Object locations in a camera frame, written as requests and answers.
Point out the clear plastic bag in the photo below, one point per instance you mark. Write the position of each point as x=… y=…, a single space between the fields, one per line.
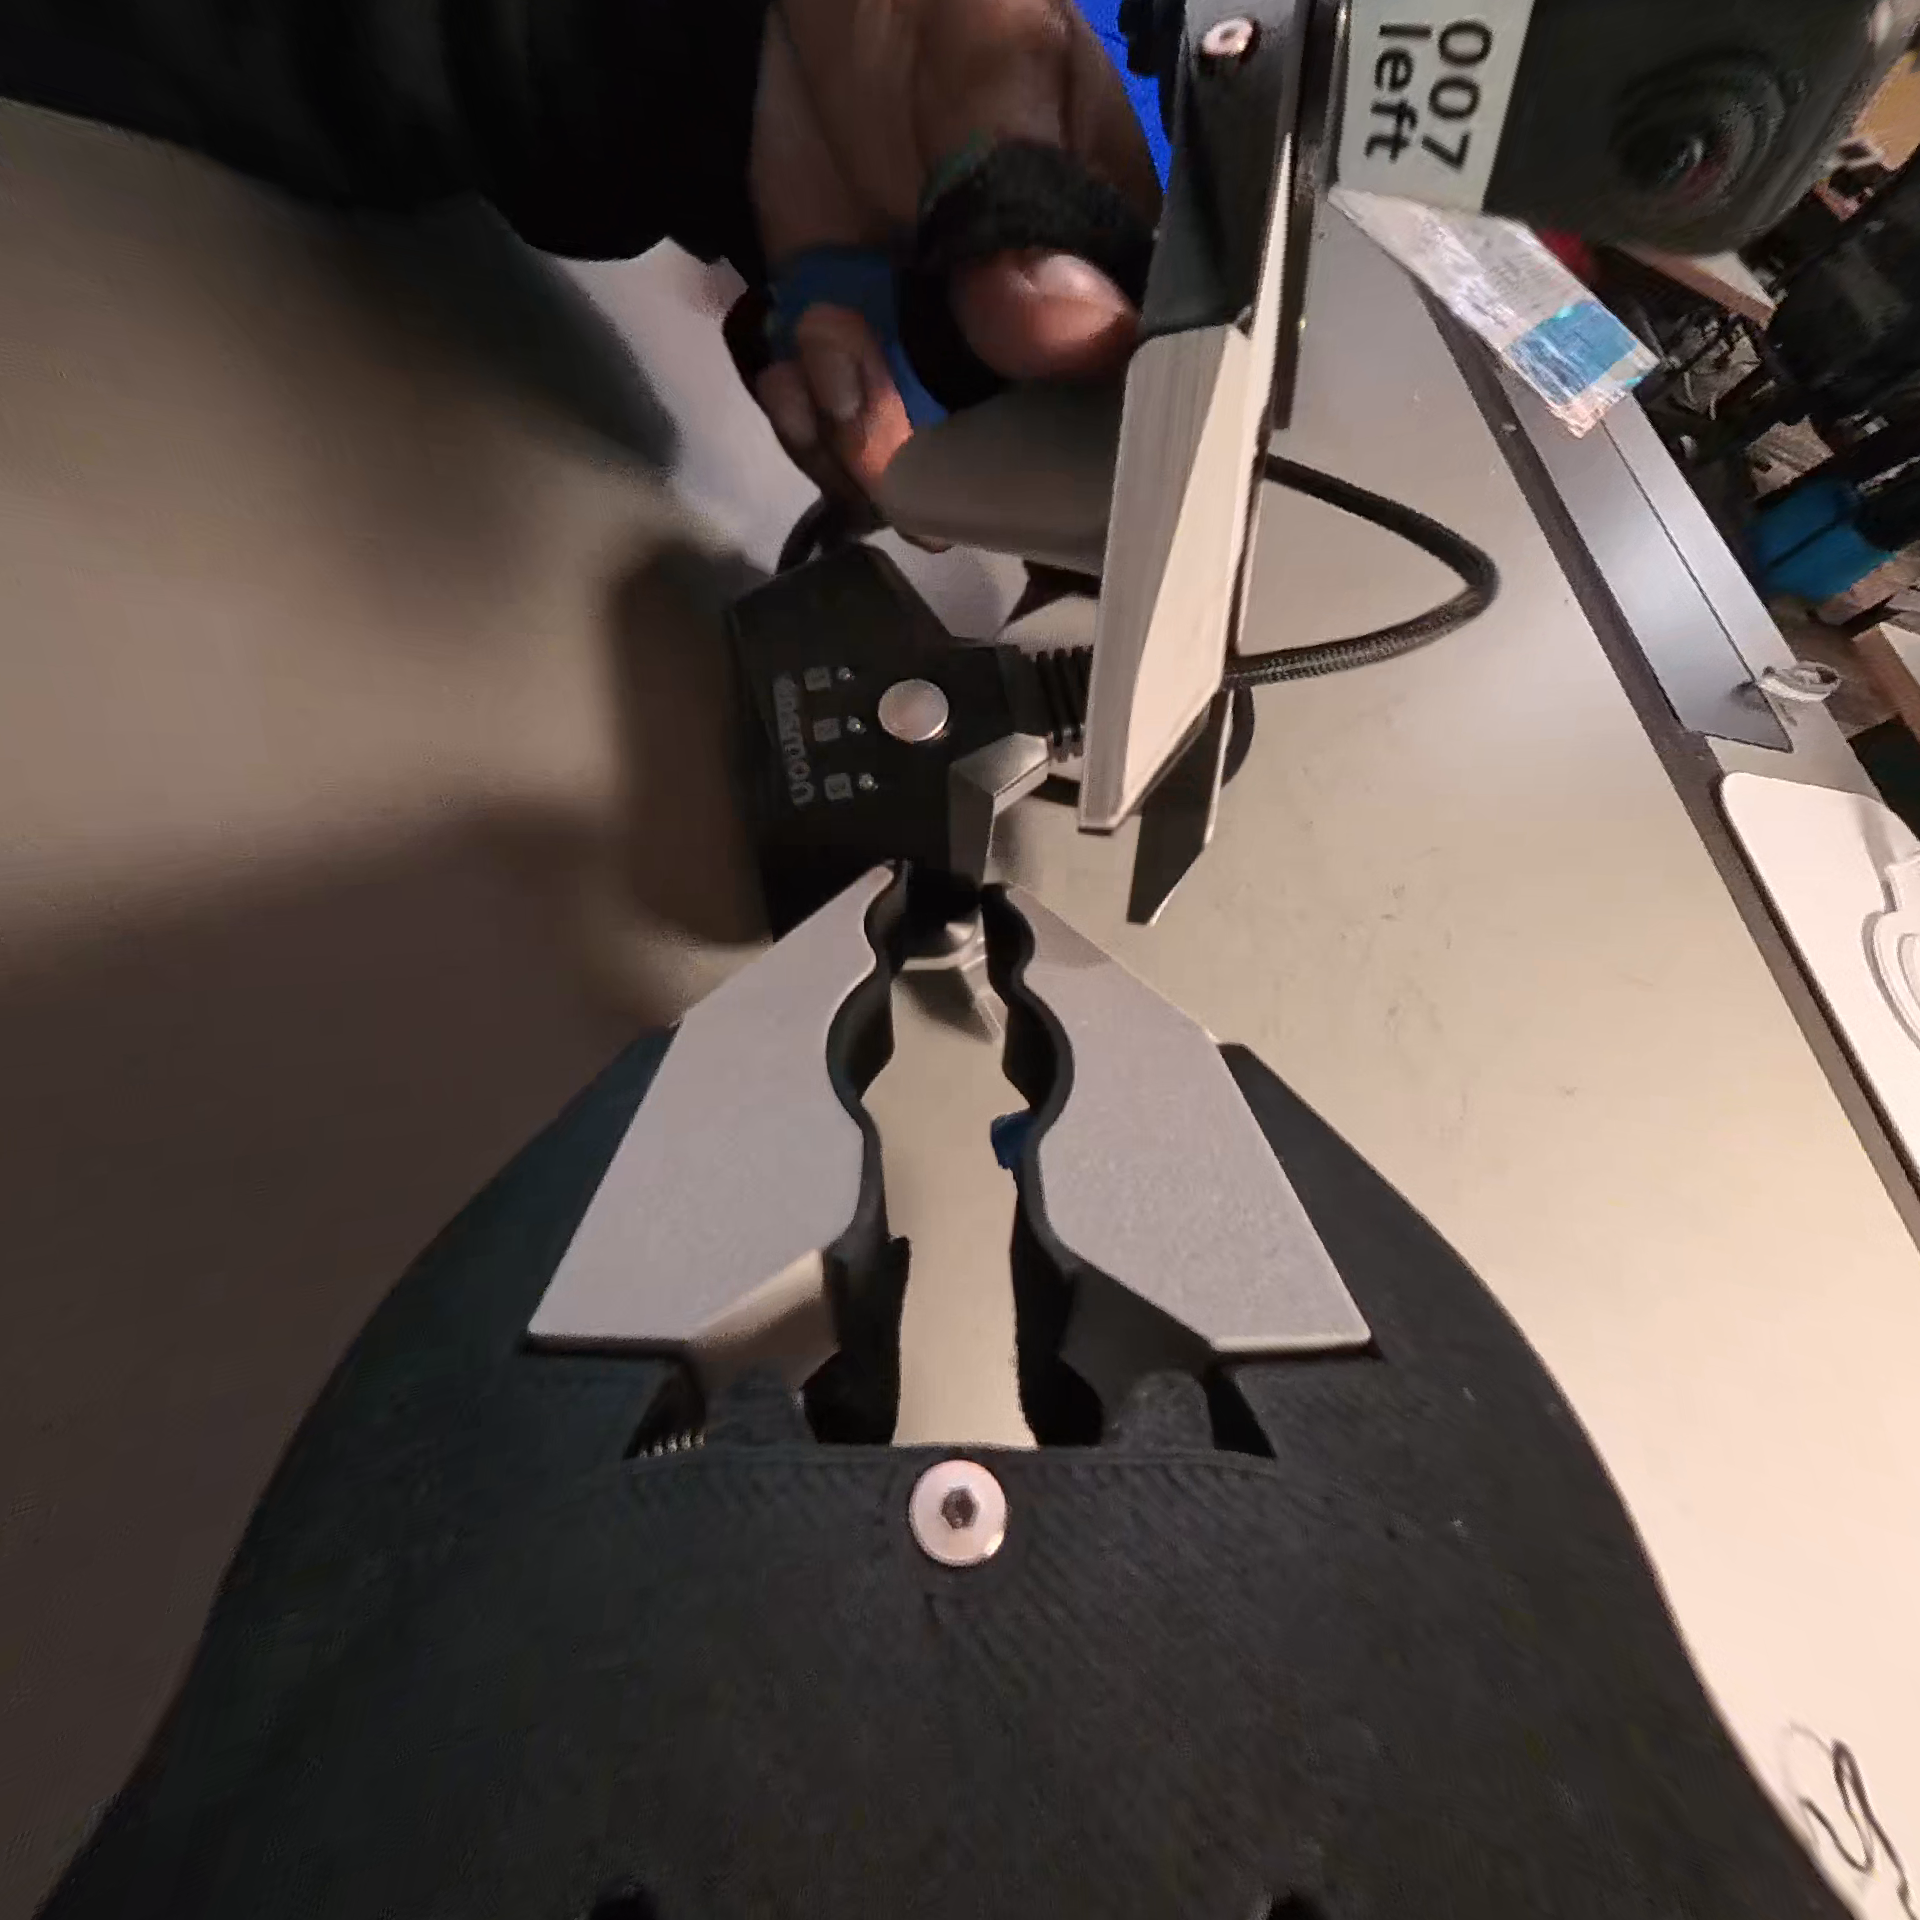
x=1501 y=300

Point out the person's left forearm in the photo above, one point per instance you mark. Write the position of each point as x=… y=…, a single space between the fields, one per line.
x=376 y=91

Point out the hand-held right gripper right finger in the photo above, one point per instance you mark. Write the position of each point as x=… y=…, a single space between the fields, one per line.
x=1201 y=1202

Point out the person's left hand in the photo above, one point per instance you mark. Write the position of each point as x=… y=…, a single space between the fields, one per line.
x=902 y=91

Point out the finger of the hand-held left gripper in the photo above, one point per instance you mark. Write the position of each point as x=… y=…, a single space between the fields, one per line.
x=1185 y=525
x=1177 y=839

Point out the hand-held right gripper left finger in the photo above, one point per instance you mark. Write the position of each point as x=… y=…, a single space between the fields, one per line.
x=704 y=1186

